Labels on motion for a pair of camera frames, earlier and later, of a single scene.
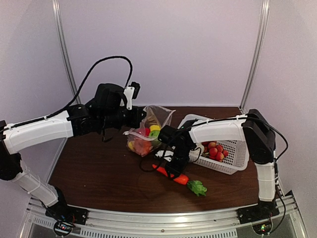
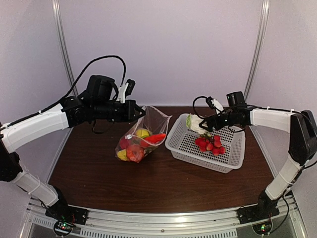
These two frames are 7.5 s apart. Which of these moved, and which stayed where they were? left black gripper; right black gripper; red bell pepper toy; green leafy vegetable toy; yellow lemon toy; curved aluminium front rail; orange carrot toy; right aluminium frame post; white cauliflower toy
Moved: red bell pepper toy; yellow lemon toy; right black gripper; orange carrot toy; green leafy vegetable toy; left black gripper; white cauliflower toy
Stayed: curved aluminium front rail; right aluminium frame post
